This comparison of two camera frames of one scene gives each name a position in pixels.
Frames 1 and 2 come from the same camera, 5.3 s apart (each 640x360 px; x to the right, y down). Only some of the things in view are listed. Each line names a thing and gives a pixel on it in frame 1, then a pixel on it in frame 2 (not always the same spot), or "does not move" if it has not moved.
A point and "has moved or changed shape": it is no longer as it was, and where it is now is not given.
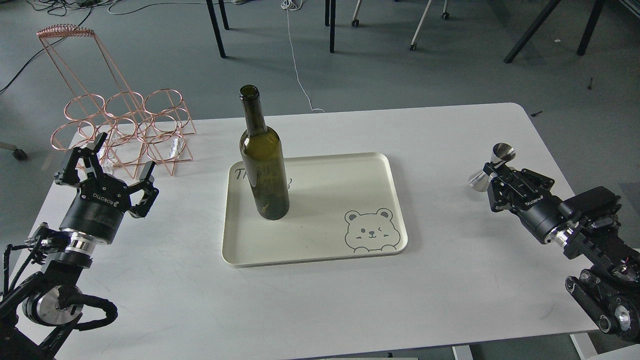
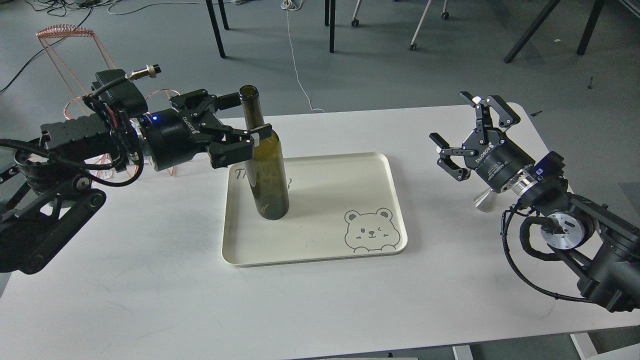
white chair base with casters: x=355 y=22 does not move
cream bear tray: x=339 y=205 does not move
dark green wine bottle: x=263 y=164 does not move
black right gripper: x=539 y=216 to x=497 y=161
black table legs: x=330 y=13 does not move
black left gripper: x=97 y=213 to x=173 y=138
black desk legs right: x=594 y=17 does not move
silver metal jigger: x=479 y=180 has moved or changed shape
